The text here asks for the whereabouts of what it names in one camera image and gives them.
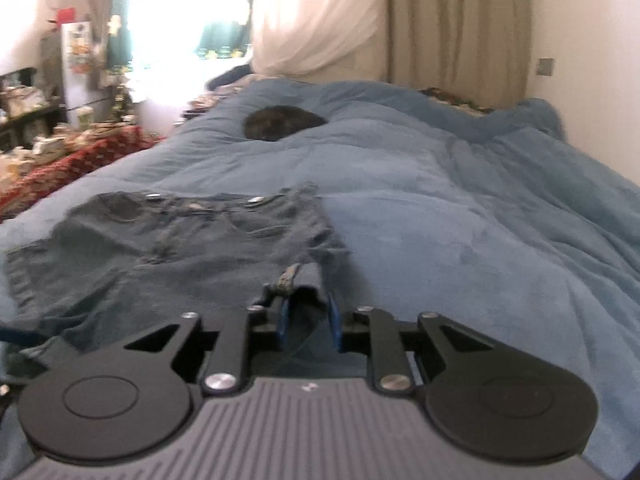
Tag red patterned tablecloth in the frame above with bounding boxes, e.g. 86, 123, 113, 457
0, 127, 157, 222

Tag blue denim shorts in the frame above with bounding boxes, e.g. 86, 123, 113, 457
2, 182, 351, 376

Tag cluttered shelf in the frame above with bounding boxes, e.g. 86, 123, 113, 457
0, 67, 66, 153

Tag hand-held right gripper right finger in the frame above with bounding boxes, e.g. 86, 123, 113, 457
326, 294, 506, 395

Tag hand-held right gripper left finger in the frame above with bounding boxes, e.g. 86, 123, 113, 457
120, 296, 292, 395

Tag patterned pillow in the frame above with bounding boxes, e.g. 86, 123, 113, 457
420, 87, 497, 117

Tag dark blue plush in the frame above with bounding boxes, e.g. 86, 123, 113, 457
207, 62, 254, 89

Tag green printed curtain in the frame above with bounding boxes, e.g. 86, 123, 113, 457
107, 0, 252, 67

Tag beige curtain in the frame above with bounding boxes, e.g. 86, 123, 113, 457
385, 0, 533, 106

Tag dark round furry thing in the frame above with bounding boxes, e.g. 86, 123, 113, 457
244, 105, 328, 142

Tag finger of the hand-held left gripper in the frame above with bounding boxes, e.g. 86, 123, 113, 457
0, 325, 48, 348

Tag white fridge with stickers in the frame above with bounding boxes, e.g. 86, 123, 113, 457
60, 20, 97, 129

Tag pile of table clutter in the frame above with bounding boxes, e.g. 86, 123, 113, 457
0, 119, 141, 181

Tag blue fleece blanket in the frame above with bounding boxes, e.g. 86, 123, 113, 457
0, 77, 640, 471

